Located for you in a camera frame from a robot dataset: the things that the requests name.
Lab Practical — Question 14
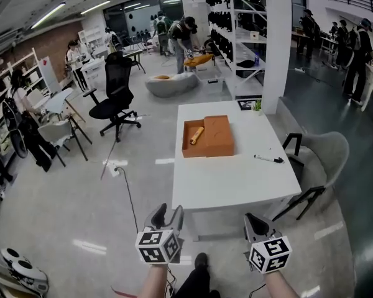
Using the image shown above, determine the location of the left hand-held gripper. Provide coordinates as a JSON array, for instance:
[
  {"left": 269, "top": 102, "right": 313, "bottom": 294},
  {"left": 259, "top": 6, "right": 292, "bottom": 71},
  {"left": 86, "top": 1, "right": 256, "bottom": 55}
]
[{"left": 134, "top": 202, "right": 186, "bottom": 265}]

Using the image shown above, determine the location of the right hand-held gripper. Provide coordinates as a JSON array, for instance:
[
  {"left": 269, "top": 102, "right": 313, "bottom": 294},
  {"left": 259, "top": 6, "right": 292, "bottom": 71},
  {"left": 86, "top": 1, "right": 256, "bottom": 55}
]
[{"left": 244, "top": 212, "right": 293, "bottom": 274}]

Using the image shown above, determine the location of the orange cardboard box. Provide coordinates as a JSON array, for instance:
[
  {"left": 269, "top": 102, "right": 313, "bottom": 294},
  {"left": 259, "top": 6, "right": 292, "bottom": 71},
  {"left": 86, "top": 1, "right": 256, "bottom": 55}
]
[{"left": 182, "top": 114, "right": 236, "bottom": 159}]

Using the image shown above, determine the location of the orange utility knife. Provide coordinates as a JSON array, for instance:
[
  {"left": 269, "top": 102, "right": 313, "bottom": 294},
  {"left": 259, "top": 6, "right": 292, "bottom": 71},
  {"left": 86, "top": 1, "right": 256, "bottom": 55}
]
[{"left": 189, "top": 126, "right": 205, "bottom": 146}]

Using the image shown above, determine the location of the person's left forearm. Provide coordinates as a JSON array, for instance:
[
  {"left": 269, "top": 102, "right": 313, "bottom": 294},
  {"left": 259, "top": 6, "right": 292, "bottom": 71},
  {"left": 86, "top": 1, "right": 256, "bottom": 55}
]
[{"left": 139, "top": 263, "right": 169, "bottom": 298}]

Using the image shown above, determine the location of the person's right forearm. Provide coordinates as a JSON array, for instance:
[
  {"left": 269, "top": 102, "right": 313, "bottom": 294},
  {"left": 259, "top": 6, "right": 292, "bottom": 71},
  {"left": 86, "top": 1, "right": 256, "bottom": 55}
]
[{"left": 262, "top": 270, "right": 303, "bottom": 298}]

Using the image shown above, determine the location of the orange box lid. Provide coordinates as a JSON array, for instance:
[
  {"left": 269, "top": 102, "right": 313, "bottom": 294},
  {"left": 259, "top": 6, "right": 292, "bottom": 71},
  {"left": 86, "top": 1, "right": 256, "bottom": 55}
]
[{"left": 203, "top": 114, "right": 236, "bottom": 156}]

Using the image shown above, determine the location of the clear plastic storage box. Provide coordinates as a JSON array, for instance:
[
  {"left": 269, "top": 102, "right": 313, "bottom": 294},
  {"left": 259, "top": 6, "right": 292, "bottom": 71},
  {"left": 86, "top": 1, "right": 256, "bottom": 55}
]
[{"left": 198, "top": 75, "right": 226, "bottom": 95}]

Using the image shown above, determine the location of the person's black shoe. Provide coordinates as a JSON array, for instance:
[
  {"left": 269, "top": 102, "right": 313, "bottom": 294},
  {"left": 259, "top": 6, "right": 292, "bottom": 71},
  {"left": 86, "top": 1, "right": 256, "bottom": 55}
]
[{"left": 193, "top": 252, "right": 210, "bottom": 272}]

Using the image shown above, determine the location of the black and white marker pen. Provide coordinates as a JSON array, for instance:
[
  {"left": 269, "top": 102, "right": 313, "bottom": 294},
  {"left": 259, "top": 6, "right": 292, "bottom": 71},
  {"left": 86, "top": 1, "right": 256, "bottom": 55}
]
[{"left": 253, "top": 154, "right": 285, "bottom": 165}]

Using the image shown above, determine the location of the white power strip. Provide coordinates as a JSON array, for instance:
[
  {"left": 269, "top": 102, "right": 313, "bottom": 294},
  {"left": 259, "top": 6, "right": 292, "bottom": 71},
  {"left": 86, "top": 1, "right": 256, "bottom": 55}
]
[{"left": 103, "top": 161, "right": 121, "bottom": 177}]

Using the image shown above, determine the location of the person's black trouser leg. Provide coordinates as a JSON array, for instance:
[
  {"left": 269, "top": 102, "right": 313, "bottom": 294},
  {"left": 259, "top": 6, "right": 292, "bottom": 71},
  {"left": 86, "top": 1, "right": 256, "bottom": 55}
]
[{"left": 173, "top": 267, "right": 221, "bottom": 298}]

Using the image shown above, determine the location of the grey shell chair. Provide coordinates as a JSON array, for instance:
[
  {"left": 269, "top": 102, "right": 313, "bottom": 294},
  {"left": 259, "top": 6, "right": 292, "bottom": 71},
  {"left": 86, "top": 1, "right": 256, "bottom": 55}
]
[{"left": 270, "top": 131, "right": 351, "bottom": 222}]

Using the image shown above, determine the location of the grey beanbag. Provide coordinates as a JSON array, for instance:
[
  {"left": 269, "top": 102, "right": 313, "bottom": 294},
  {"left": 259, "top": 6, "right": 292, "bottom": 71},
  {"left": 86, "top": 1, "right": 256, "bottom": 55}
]
[{"left": 144, "top": 72, "right": 199, "bottom": 97}]

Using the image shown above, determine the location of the black office chair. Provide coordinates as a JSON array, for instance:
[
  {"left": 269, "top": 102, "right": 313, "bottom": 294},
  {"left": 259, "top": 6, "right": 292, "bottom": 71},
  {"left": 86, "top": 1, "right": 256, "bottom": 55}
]
[{"left": 82, "top": 51, "right": 142, "bottom": 143}]

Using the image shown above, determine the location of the white round-pad device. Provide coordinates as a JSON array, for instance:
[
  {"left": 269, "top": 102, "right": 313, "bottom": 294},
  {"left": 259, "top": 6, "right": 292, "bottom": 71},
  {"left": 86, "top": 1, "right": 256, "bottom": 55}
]
[{"left": 0, "top": 248, "right": 50, "bottom": 295}]

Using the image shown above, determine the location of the yellow cushion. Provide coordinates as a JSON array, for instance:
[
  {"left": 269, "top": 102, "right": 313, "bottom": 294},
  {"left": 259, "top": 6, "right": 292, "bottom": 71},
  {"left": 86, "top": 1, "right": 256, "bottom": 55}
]
[{"left": 182, "top": 53, "right": 214, "bottom": 68}]

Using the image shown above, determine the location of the white metal shelf unit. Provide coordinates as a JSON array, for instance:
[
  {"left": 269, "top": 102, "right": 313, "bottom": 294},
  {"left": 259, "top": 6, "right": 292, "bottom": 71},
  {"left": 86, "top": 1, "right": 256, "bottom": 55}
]
[{"left": 205, "top": 0, "right": 268, "bottom": 101}]

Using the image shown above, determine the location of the black power cable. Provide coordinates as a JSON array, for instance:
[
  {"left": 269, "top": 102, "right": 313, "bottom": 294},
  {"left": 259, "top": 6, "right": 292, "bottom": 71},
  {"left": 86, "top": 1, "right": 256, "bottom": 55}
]
[{"left": 115, "top": 166, "right": 141, "bottom": 233}]

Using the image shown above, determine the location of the black picture frame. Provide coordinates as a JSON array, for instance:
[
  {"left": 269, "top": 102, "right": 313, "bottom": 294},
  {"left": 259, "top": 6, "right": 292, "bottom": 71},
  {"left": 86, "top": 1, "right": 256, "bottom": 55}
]
[{"left": 237, "top": 99, "right": 256, "bottom": 111}]

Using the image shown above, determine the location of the white wall shelving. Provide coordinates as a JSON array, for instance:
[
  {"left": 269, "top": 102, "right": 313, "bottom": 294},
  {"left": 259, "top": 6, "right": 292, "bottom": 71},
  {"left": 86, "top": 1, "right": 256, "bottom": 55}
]
[{"left": 0, "top": 47, "right": 52, "bottom": 183}]

